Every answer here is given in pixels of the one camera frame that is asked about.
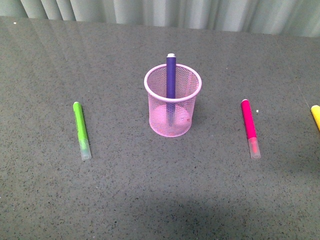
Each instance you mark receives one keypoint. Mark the purple marker pen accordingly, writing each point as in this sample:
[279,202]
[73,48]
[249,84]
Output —
[170,86]

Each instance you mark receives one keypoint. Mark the pink marker pen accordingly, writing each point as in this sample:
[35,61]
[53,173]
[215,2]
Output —
[250,129]

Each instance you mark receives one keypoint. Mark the pink mesh cup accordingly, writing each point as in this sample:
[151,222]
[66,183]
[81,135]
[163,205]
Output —
[188,85]

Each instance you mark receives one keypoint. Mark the green marker pen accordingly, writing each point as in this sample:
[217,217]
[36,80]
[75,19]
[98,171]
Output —
[81,132]

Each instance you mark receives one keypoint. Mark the yellow marker pen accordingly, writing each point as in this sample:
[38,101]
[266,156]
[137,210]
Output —
[315,111]

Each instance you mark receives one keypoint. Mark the white pleated curtain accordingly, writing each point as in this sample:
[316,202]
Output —
[276,17]

